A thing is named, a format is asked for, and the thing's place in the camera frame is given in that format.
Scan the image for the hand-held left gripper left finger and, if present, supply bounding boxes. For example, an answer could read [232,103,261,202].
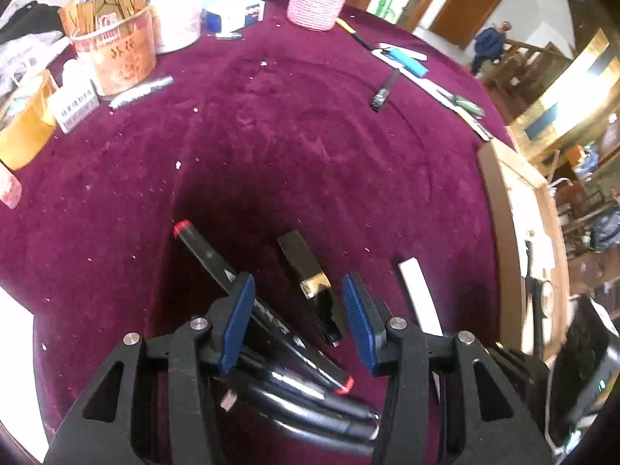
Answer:
[46,272,257,465]

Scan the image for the bundle of wooden sticks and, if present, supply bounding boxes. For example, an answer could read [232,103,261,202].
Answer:
[59,0,147,37]

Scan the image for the blue lighter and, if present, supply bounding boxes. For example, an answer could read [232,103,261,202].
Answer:
[393,48,430,79]

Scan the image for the white round tub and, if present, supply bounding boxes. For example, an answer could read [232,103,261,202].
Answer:
[139,0,203,55]

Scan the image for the silver black marker pen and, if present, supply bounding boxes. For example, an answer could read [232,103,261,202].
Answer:
[108,76,175,110]

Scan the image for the blue jacket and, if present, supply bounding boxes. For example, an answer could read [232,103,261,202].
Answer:
[472,21,508,77]

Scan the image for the wooden chair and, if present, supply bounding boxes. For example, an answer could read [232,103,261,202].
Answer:
[551,139,620,297]

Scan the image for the black tube with gold band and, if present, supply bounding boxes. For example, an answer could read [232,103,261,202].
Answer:
[276,231,346,348]

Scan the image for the gold black pillar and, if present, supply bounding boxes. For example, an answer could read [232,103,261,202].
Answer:
[508,28,620,157]

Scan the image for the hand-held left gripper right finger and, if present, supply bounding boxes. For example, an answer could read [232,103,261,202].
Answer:
[342,272,557,465]

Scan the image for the long white pen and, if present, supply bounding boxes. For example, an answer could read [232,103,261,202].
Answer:
[372,50,458,105]

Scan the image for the small white blue box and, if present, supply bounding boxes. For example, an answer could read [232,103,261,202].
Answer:
[205,0,267,36]

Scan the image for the maroon velvet tablecloth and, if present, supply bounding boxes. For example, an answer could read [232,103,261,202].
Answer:
[0,0,515,465]

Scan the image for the orange patterned round tub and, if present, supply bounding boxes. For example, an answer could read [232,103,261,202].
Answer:
[59,2,159,98]

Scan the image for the small yellow black brush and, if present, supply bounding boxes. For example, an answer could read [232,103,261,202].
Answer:
[335,17,377,52]

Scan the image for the wooden staircase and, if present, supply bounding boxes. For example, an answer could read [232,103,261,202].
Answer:
[493,38,578,123]

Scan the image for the black ballpoint pen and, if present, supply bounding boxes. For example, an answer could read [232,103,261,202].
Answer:
[369,68,402,113]

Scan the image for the yellow tape roll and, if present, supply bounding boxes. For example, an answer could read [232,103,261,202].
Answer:
[0,70,59,171]

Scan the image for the black marker with red ends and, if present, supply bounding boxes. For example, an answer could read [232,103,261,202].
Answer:
[173,220,353,394]

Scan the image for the brown wooden door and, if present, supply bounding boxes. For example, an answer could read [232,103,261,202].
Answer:
[430,0,510,50]

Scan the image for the cardboard box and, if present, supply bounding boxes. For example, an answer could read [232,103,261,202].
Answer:
[476,139,573,365]

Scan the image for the white paper sheet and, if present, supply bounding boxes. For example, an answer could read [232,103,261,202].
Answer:
[0,287,36,450]

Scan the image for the small white barcode box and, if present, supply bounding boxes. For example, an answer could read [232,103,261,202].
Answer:
[47,81,101,135]

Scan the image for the small pink white box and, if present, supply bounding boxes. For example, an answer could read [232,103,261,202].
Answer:
[0,159,23,210]

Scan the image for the clear plastic bag pile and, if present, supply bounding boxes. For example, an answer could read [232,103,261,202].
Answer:
[0,29,69,85]

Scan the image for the white round stick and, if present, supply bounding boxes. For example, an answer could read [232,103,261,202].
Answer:
[377,42,428,62]

